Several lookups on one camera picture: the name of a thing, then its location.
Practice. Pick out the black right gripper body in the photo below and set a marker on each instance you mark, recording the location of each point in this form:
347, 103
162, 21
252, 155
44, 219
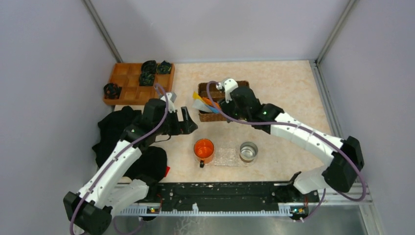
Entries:
230, 108

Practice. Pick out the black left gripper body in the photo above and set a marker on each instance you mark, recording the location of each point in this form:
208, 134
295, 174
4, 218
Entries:
178, 124

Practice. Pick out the white toothpaste tube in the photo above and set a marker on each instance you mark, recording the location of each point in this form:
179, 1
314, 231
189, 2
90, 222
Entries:
201, 106

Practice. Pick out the orange translucent plastic mug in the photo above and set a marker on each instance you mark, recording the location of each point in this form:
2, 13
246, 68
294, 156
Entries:
204, 151

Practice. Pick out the metal cup orange base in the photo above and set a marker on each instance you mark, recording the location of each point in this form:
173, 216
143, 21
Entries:
248, 152

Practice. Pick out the clear textured plastic tray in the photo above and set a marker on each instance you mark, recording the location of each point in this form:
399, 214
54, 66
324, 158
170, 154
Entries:
228, 155

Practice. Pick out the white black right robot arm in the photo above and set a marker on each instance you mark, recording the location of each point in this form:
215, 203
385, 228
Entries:
342, 158

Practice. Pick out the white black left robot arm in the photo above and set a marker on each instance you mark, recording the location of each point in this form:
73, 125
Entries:
94, 206

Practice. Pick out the blue toothbrush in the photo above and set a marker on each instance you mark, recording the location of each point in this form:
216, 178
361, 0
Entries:
215, 110

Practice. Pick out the yellow toothbrush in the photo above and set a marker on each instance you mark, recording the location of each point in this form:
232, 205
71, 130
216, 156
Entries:
197, 97

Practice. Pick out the orange toothbrush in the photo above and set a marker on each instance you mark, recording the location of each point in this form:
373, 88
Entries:
210, 103

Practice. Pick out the orange wooden compartment tray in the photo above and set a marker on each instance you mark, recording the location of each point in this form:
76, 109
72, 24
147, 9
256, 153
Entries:
126, 76

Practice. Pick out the black patterned rolled sock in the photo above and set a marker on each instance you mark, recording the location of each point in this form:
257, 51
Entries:
146, 79

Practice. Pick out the black green rolled sock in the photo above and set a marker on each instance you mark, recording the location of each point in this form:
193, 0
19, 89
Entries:
164, 68

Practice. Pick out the black orange rolled sock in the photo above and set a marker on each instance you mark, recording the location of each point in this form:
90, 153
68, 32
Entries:
112, 91

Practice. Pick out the red small object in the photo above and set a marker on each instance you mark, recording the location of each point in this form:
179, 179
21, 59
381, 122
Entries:
167, 171

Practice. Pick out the black cloth pile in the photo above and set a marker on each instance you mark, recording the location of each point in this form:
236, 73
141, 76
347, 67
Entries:
153, 161

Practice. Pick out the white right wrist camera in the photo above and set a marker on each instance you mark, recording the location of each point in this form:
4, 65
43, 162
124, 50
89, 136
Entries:
227, 86

